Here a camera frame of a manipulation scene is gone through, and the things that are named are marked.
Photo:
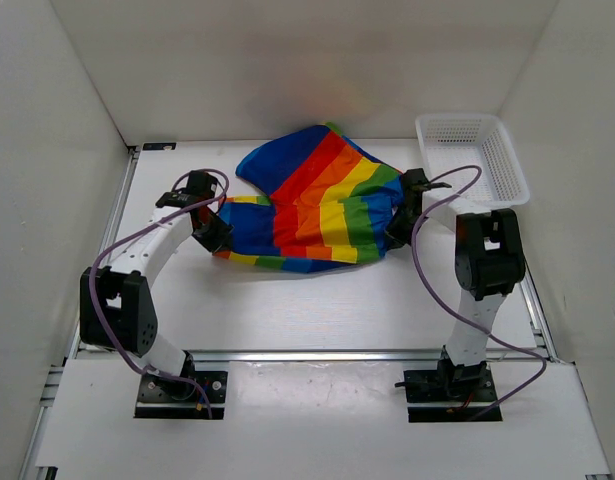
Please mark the white plastic basket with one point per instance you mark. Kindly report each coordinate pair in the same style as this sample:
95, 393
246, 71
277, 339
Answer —
451, 140

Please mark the black corner label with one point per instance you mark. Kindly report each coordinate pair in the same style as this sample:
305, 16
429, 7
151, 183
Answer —
159, 146

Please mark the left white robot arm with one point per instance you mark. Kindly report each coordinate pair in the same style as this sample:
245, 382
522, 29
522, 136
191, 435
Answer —
117, 311

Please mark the rainbow striped shorts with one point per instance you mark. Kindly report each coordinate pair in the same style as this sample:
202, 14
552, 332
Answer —
323, 203

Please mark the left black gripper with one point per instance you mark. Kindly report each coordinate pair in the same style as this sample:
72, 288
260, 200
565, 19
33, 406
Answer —
223, 233

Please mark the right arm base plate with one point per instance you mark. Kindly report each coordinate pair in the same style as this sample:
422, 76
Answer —
450, 394

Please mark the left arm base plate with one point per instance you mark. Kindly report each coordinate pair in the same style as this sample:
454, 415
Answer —
158, 398

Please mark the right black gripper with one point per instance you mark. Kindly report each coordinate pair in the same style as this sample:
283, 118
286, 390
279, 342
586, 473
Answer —
396, 238

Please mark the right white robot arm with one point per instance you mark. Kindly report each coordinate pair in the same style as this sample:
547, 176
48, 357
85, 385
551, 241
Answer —
488, 262

